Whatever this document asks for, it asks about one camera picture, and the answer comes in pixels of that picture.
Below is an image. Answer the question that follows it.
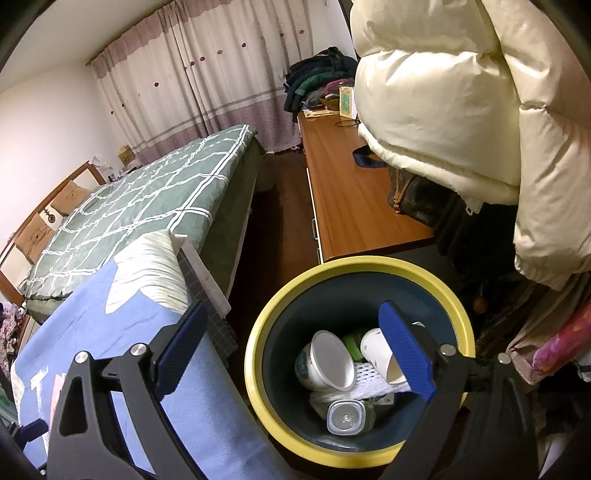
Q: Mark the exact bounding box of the white foam net sleeve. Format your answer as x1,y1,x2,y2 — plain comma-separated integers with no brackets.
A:
353,361,414,401

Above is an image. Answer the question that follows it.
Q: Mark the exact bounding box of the green-lidded clear container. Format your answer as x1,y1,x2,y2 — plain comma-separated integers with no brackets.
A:
342,332,368,361

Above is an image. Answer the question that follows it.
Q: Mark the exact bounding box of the pile of dark clothes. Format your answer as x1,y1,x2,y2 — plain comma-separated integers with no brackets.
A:
283,46,358,123

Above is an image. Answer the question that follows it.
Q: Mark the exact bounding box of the black bag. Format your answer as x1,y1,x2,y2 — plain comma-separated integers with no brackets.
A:
434,194,522,301

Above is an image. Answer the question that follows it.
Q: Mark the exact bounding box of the beige and mauve curtain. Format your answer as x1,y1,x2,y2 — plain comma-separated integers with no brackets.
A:
88,0,358,162

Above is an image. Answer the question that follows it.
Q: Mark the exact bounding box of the pile of mixed clothes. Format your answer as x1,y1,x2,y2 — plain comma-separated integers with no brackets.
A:
0,302,31,370

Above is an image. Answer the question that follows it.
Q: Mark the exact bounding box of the white plastic yogurt tub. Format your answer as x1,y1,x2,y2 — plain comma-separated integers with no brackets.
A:
294,330,357,392

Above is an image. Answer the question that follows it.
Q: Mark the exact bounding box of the yellow-rimmed dark trash bin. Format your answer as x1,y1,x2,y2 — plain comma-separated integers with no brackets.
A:
244,257,476,468

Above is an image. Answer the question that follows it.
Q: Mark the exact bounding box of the green-labelled clear jar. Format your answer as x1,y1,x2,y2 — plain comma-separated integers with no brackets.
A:
326,399,378,436

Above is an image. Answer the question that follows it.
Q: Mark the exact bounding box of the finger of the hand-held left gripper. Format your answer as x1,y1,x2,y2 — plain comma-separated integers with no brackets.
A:
11,418,49,450

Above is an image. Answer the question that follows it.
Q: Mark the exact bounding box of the dark blue strap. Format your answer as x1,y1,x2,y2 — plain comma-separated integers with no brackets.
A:
352,145,389,168

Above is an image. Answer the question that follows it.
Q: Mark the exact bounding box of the long wooden cabinet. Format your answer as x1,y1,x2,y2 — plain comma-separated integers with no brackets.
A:
297,111,437,264

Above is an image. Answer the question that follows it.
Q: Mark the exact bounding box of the tan embroidered pillow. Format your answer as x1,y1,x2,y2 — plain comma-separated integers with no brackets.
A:
51,181,93,215
16,215,58,261

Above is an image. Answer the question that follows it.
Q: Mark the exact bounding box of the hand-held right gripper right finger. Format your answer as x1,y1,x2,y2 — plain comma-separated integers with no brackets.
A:
378,300,541,480

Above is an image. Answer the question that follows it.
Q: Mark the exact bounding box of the pink patterned bag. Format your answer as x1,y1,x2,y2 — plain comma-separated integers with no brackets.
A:
505,314,591,386

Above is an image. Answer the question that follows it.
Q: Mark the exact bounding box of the brown patterned handbag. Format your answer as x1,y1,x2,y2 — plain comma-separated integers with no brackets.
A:
387,165,458,227

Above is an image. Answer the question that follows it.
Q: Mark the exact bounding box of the green checked bedspread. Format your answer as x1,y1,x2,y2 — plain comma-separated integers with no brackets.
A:
18,124,259,315

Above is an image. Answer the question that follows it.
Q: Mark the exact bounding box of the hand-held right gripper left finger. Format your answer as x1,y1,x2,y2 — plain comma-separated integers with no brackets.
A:
46,300,208,480

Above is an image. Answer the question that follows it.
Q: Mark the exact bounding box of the blue printed blanket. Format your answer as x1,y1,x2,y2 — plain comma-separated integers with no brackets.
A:
9,231,296,480

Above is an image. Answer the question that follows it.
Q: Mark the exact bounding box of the wooden bed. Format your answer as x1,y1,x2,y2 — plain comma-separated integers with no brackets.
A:
0,124,266,319

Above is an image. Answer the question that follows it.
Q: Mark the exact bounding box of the white paper cup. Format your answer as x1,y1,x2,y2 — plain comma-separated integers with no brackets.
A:
360,327,407,385

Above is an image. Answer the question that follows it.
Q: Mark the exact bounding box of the cream puffer jacket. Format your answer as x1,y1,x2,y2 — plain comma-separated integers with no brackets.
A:
348,0,591,291

